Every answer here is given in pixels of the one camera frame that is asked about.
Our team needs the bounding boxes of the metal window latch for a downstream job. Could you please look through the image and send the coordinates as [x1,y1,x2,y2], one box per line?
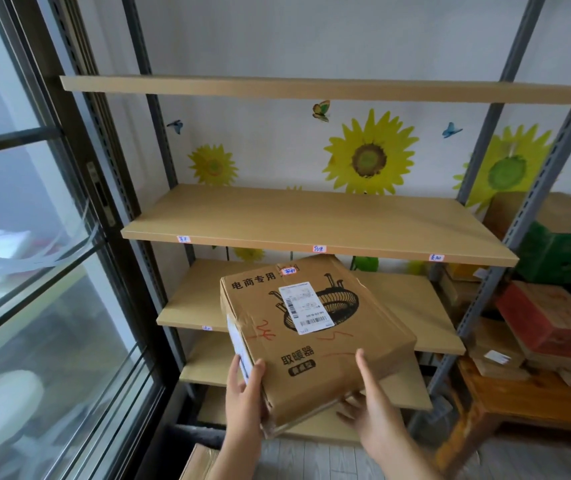
[85,161,117,228]

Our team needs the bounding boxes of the brown box with white label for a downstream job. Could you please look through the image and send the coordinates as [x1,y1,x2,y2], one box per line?
[467,317,532,381]

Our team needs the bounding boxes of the wooden shelf board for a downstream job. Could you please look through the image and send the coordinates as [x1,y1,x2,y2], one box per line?
[156,258,466,357]
[196,389,368,446]
[179,332,434,412]
[121,183,520,268]
[60,75,571,106]

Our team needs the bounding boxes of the green cardboard box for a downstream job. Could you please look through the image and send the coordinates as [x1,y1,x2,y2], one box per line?
[514,221,571,301]

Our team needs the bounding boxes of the person's left hand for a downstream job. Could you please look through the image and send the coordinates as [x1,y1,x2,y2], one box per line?
[225,354,272,448]

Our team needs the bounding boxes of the dark window frame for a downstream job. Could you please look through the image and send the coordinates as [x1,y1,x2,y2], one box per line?
[0,0,186,480]

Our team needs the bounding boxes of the person's right hand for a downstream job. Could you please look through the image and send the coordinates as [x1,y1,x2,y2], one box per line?
[335,349,418,468]

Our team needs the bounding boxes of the small yellow sunflower wall sticker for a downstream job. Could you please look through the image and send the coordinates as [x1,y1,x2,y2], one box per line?
[188,143,240,187]

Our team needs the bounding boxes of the grey metal rack upright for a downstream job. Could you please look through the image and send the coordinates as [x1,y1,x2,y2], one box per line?
[428,0,550,283]
[408,57,571,435]
[46,0,197,395]
[120,0,197,268]

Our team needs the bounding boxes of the white round stool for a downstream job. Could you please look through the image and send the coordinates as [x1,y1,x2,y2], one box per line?
[0,369,46,466]

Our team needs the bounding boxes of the cardboard box with heater print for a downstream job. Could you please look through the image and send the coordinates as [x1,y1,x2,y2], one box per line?
[220,254,418,440]

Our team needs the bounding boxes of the red cardboard box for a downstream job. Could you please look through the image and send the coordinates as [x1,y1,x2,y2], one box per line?
[494,280,571,361]

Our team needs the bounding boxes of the person's left forearm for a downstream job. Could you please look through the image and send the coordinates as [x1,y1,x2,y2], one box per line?
[206,435,268,480]

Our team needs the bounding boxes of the wooden table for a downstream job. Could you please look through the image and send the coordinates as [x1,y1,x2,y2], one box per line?
[434,356,571,476]

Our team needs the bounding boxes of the green-centred sunflower wall sticker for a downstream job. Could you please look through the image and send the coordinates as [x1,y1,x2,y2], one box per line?
[452,124,555,214]

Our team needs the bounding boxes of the large plain brown cardboard box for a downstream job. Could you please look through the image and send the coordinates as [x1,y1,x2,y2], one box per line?
[482,191,571,241]

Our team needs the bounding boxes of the large yellow sunflower wall sticker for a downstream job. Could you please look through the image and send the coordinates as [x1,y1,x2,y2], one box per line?
[322,109,420,196]

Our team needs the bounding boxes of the person's right forearm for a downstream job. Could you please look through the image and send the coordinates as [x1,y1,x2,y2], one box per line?
[368,444,443,480]

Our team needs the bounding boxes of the yellow cardboard box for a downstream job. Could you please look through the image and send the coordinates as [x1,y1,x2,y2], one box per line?
[444,263,489,284]

